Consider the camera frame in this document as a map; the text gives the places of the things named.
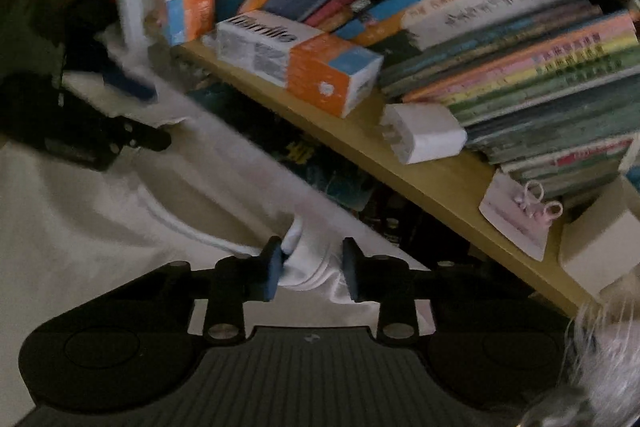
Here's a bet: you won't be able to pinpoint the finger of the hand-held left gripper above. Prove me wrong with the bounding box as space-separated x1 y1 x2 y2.
60 49 159 104
120 116 173 152

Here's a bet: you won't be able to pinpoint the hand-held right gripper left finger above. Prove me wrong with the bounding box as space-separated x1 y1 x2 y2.
150 236 286 342

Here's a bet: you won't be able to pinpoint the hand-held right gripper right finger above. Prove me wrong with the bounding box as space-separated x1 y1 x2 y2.
341 237 481 341

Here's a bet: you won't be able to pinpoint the cream printed shirt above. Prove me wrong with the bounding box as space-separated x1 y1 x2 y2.
0 32 438 427

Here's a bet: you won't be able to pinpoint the white charger plug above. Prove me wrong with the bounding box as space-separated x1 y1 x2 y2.
380 103 468 165

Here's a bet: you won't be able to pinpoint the long white orange box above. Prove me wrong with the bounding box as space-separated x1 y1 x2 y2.
202 10 385 118

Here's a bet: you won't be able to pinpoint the pink scissors on card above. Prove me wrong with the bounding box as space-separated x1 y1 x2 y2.
479 172 565 263

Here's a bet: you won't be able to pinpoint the white square pen holder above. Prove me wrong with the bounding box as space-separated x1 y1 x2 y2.
559 177 640 285

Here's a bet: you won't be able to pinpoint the row of colourful books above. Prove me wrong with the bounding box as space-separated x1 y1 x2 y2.
215 0 640 202

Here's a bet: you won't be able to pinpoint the wooden bookshelf with white frame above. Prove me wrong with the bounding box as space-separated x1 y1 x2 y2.
107 0 640 318

